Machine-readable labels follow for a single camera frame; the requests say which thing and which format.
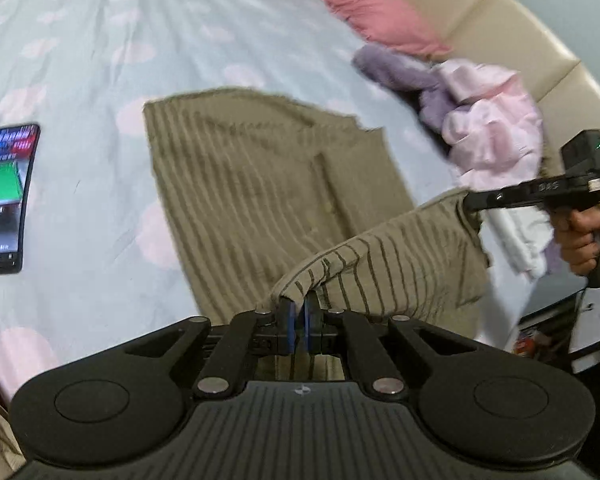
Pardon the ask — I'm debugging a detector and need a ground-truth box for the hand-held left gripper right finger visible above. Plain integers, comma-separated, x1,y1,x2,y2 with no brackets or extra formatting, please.
303,299,481,400

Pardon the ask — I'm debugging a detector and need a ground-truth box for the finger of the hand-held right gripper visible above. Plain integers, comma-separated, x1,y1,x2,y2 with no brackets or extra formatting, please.
462,184,537,215

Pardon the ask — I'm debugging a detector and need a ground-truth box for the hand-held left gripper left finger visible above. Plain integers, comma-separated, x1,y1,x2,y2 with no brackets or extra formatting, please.
125,299,298,401

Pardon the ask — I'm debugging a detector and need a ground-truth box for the olive striped shirt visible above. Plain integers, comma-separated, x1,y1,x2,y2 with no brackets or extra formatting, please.
143,87,491,383

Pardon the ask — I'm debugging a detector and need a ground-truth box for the person's right hand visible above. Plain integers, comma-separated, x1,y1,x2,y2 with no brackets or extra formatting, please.
551,199,600,277

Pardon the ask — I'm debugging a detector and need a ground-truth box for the light pink garment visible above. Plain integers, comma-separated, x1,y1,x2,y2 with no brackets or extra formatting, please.
430,59,557,278

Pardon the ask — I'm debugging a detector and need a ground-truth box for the cream padded headboard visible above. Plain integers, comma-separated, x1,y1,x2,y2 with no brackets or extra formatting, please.
337,0,600,161

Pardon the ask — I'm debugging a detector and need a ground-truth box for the purple fleece garment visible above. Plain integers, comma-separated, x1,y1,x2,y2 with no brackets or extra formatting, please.
352,44,457,132

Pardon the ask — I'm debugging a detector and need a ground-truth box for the pink pillow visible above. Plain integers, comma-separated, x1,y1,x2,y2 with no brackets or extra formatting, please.
279,0,452,59

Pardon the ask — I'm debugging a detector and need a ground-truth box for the black smartphone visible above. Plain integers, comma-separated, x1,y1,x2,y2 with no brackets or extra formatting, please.
0,123,42,277

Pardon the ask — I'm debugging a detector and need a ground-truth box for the polka dot bed sheet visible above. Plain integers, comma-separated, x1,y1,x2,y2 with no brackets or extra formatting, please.
0,0,511,406

